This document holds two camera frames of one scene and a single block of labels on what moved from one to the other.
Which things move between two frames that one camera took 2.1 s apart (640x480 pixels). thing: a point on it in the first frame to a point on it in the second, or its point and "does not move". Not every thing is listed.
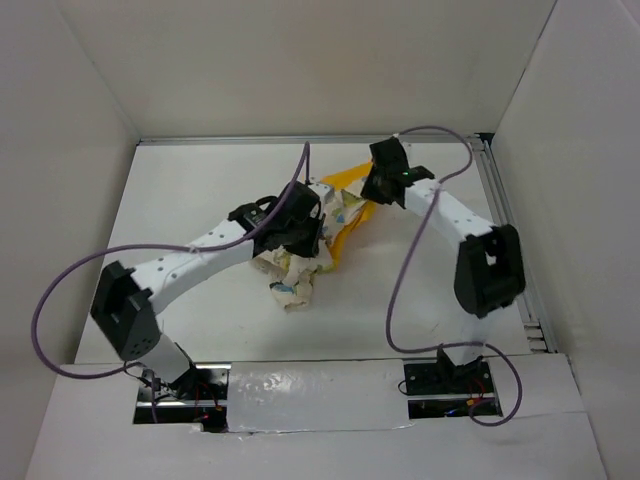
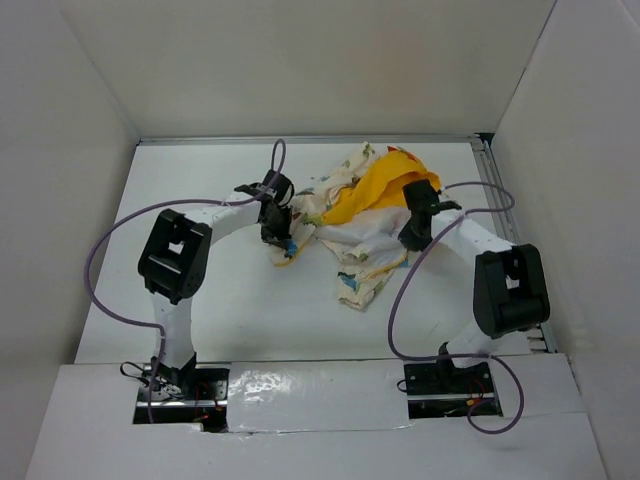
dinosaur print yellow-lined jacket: (293, 275) to (357, 214)
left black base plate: (199, 397) does not move
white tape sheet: (335, 395) does not move
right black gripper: (369, 191) to (409, 240)
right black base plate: (438, 388) does not move
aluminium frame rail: (532, 301) does not move
